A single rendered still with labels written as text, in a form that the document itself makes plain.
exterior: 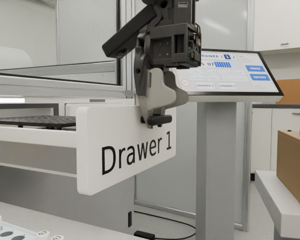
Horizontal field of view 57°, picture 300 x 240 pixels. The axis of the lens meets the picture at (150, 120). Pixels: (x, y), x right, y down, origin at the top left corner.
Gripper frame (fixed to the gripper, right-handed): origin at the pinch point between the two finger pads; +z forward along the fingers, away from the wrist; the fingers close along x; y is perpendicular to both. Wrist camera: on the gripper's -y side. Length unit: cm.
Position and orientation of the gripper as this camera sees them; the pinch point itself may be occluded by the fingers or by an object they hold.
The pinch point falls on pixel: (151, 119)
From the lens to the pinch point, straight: 45.4
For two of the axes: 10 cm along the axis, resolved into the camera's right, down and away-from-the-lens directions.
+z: -0.1, 10.0, 0.7
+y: 8.9, 0.4, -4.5
